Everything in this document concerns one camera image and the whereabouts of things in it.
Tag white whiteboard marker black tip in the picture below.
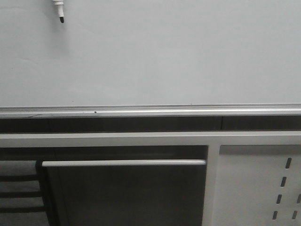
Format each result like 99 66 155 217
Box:
52 0 64 24

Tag white perforated metal side panel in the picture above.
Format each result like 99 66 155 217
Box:
212 145 301 226

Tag dark grey desk panel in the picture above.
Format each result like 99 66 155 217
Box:
42 159 206 226

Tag black cable bundle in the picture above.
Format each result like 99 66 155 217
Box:
0 160 51 226

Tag large white whiteboard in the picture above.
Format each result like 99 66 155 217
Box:
0 0 301 107

